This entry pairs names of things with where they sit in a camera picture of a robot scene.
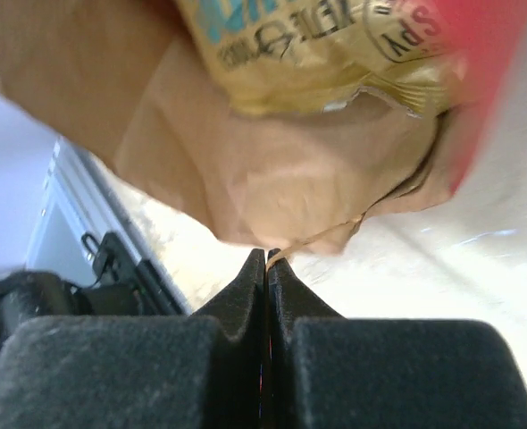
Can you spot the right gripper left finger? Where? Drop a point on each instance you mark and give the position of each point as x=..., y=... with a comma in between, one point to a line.
x=154, y=371

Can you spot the red brown paper bag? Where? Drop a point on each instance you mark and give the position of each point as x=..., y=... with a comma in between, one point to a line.
x=126, y=81

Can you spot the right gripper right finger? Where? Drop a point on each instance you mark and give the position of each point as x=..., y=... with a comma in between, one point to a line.
x=330, y=371

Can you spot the yellow kettle chips bag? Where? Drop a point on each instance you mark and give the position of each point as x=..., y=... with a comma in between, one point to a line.
x=308, y=56

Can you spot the aluminium frame rail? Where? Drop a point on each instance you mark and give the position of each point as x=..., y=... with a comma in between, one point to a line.
x=76, y=199

